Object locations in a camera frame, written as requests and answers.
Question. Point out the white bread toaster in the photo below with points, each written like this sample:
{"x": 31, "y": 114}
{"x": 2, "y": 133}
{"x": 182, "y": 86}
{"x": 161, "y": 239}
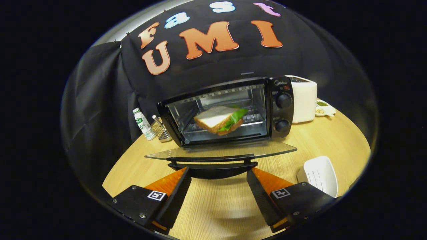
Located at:
{"x": 305, "y": 100}

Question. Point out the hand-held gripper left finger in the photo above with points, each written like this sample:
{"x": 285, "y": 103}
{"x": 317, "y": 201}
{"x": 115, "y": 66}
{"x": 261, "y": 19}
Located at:
{"x": 176, "y": 200}

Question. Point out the white bottle green label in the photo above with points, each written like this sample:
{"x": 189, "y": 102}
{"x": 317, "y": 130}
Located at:
{"x": 143, "y": 125}

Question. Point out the black toaster oven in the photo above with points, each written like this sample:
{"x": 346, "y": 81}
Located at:
{"x": 283, "y": 113}

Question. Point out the black backdrop cloth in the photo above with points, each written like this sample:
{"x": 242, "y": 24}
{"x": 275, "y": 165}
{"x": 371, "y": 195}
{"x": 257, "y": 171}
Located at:
{"x": 100, "y": 100}

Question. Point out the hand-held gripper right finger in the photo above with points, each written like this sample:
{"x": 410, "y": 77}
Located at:
{"x": 262, "y": 200}

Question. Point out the white divided bean dish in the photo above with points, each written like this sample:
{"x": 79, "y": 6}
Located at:
{"x": 325, "y": 108}

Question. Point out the white plastic tray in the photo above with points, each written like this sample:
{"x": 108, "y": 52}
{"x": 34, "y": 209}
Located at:
{"x": 318, "y": 175}

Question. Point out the lettuce bread sandwich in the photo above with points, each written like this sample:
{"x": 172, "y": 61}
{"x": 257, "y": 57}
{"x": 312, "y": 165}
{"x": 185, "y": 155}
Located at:
{"x": 213, "y": 116}

